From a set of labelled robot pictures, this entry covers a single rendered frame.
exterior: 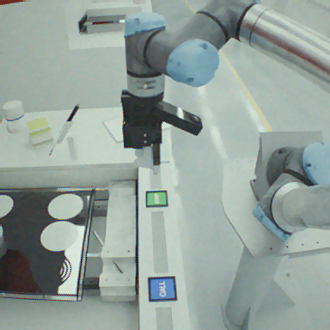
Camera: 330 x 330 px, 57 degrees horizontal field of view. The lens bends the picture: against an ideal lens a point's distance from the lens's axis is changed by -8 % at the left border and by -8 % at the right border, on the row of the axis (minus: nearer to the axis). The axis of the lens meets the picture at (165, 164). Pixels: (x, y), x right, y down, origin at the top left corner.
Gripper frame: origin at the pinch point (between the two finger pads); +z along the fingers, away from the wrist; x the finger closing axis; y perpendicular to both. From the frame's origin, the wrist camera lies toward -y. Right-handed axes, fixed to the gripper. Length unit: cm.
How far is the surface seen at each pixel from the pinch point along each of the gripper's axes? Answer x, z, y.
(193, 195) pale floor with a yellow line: -102, 106, -25
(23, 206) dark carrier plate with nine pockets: -3.9, 15.9, 38.9
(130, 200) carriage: -8.1, 17.7, 8.1
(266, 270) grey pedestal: -5, 54, -40
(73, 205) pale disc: -4.3, 15.8, 23.8
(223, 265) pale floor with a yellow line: -44, 106, -36
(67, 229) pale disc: 4.3, 15.8, 24.0
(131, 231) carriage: 3.6, 17.7, 7.2
